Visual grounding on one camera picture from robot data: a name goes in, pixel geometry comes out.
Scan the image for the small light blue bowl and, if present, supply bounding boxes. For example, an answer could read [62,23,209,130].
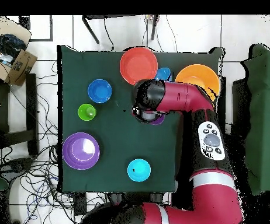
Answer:
[127,158,152,183]

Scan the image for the orange bowl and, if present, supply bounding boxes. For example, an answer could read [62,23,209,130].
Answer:
[119,47,158,86]

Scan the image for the dark blue bag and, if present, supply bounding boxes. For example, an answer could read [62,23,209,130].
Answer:
[0,32,27,59]

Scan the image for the black wooden bench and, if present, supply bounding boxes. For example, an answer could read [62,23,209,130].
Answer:
[0,73,39,156]

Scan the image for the yellow bowl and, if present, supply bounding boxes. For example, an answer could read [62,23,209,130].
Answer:
[175,64,221,102]

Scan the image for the dark green table cloth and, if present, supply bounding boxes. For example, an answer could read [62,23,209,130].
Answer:
[57,45,224,194]

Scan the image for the purple cup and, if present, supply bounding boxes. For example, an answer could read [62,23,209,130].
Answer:
[150,114,165,126]

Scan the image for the green cup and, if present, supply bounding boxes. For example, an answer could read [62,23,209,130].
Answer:
[77,103,97,121]

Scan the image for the tangle of floor cables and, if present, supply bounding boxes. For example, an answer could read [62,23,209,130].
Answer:
[0,60,108,224]

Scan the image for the plain cardboard box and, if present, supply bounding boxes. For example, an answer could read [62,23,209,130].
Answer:
[0,16,32,45]

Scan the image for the black pedestal leg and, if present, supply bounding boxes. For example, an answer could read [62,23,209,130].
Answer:
[0,157,35,180]

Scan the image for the printed cardboard box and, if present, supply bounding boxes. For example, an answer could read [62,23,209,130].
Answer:
[0,49,38,86]

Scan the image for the black metal frame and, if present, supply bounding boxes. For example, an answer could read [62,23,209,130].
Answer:
[81,14,160,45]

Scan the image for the large sky blue bowl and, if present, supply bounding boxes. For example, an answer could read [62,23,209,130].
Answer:
[154,67,173,82]

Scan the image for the purple bowl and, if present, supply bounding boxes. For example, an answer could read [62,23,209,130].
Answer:
[62,132,101,171]

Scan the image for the dark blue bowl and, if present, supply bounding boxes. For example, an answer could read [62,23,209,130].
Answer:
[87,79,113,104]

